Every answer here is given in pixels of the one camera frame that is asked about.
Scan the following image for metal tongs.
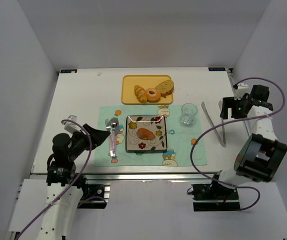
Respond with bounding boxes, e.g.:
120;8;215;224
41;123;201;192
200;100;227;148

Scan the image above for small brown bread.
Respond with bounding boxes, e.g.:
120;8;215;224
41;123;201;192
136;127;156;141

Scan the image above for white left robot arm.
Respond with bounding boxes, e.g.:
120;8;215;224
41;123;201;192
37;124;110;240

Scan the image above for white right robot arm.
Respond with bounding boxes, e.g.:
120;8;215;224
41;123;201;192
213;83;287;189

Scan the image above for seeded bread slice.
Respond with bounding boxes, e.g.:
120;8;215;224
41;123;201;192
155;79;174;98

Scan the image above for right blue table label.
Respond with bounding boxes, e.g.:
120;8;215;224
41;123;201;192
208;67;226;72

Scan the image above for blue table label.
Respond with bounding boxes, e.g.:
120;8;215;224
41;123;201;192
60;69;78;74
208;67;226;72

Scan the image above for yellow plastic tray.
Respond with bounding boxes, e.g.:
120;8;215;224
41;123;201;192
121;74;174;105

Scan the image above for clear drinking glass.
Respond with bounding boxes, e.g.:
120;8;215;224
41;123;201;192
180;103;198;125

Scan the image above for square floral plate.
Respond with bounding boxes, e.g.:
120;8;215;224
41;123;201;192
125;115;168;153

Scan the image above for striped croissant roll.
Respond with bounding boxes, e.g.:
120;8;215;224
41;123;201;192
134;85;148;104

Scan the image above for green cartoon placemat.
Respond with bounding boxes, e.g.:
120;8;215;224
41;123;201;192
94;105;207;167

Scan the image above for orange glazed donut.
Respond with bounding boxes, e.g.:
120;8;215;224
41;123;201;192
146;88;161;103

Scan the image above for left blue table label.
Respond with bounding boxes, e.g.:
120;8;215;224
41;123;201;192
60;69;78;74

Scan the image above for fork with pink handle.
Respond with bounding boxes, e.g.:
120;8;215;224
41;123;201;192
105;119;113;157

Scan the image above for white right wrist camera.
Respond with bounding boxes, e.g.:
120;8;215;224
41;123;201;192
233;83;249;100

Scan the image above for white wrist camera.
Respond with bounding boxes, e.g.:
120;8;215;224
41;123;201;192
233;83;249;100
61;114;80;134

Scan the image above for knife with pink handle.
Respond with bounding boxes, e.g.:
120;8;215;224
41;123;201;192
113;121;119;158

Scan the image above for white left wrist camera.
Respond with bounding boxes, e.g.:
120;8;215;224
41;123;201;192
61;114;80;134

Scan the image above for spoon with pink handle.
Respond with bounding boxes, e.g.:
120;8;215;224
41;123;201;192
110;117;119;158

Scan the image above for aluminium table rail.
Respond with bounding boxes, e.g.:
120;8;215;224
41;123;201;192
30;170;224;182

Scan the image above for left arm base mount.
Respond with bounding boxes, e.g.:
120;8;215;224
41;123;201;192
72;176;110;210

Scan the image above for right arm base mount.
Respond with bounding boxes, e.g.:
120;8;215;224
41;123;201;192
187;184;241;212

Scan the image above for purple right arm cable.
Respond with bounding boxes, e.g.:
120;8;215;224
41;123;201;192
189;77;286;211

